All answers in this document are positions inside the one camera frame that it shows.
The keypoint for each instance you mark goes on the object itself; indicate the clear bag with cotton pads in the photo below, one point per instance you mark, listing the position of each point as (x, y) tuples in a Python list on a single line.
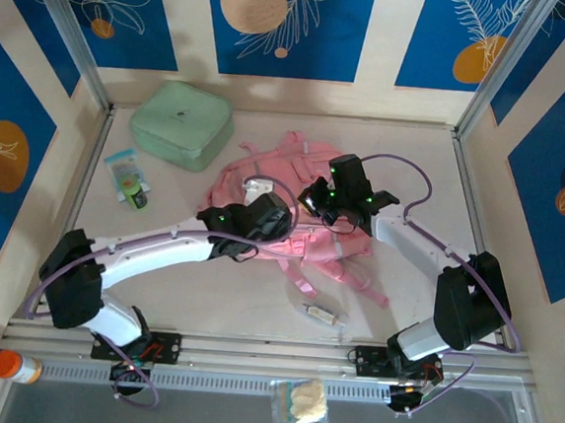
[(308, 399)]

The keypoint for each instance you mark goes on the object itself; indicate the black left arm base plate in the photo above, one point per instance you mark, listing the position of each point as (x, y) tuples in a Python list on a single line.
[(169, 347)]

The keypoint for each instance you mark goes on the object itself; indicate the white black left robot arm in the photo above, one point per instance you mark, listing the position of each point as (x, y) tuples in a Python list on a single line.
[(160, 250)]

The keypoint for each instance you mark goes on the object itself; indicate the black connector bracket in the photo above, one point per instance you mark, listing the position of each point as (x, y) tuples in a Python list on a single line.
[(404, 400), (129, 376)]

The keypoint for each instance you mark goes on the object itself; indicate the aluminium front rail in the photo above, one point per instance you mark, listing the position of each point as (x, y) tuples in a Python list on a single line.
[(275, 354)]

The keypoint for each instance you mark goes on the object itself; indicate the pink backpack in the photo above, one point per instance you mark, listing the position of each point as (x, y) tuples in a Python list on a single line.
[(286, 167)]

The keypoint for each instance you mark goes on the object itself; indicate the aluminium corner post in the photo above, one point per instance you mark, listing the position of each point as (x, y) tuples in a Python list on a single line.
[(77, 45), (505, 68)]

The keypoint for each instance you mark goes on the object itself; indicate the aluminium side rail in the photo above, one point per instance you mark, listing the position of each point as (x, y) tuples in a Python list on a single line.
[(464, 163), (88, 170)]

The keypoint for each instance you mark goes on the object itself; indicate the mint green zip pouch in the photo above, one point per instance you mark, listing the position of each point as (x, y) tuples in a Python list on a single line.
[(181, 123)]

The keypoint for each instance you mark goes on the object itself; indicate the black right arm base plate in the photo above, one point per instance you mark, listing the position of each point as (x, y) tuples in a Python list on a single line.
[(368, 362)]

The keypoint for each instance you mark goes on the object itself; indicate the orange capped bottle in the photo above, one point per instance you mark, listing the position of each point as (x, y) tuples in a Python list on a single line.
[(9, 366)]

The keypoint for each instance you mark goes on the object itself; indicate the clear packet with green item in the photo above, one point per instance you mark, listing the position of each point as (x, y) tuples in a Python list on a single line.
[(127, 178)]

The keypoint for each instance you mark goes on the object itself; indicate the clear bag with small tubes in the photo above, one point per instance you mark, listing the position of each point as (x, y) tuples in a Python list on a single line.
[(323, 316)]

